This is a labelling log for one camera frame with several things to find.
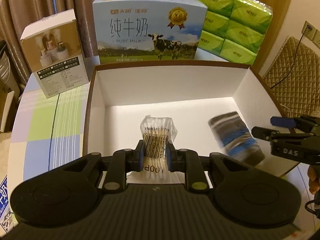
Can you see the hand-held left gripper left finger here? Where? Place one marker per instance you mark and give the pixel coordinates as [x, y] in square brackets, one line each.
[140, 156]

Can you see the wall socket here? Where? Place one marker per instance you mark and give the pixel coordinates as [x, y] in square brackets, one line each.
[308, 30]

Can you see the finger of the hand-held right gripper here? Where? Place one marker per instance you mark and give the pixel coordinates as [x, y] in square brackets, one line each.
[261, 132]
[282, 121]

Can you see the blue illustrated milk carton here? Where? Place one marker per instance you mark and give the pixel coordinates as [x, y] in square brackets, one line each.
[5, 205]

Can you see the black shaver box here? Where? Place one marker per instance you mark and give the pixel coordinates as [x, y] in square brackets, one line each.
[235, 137]

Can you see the bundle of green tissue packs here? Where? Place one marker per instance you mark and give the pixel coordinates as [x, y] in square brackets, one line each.
[232, 22]

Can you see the blue cow print milk carton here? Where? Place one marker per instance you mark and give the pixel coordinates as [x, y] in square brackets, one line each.
[130, 42]

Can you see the stack of metal bowls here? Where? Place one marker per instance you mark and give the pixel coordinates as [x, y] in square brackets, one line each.
[3, 65]

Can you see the brown cardboard box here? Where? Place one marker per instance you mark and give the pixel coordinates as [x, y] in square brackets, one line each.
[162, 90]

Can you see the person's right hand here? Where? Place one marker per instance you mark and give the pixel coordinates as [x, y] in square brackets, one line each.
[313, 180]

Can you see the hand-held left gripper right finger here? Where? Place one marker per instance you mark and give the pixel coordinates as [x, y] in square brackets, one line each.
[170, 156]

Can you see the white product box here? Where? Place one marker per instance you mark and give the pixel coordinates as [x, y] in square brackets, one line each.
[57, 67]

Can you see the cotton swab bag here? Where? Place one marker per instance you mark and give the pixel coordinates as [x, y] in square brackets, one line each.
[155, 135]

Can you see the quilted gold chair cover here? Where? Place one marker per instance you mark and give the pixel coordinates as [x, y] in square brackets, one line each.
[295, 80]

